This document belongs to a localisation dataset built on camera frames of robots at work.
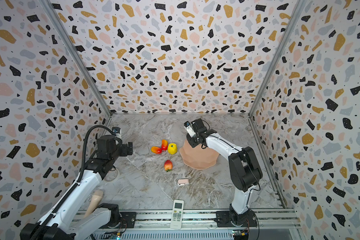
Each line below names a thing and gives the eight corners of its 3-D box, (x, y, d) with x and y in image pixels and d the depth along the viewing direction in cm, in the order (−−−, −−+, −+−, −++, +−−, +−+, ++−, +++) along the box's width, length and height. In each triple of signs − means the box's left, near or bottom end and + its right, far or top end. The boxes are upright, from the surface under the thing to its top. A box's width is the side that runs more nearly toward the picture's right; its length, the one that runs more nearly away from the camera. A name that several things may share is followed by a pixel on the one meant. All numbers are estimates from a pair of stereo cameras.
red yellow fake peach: (164, 171, 93) (163, 168, 90) (165, 162, 97) (165, 159, 94) (171, 171, 93) (171, 168, 90) (172, 162, 97) (172, 159, 94)
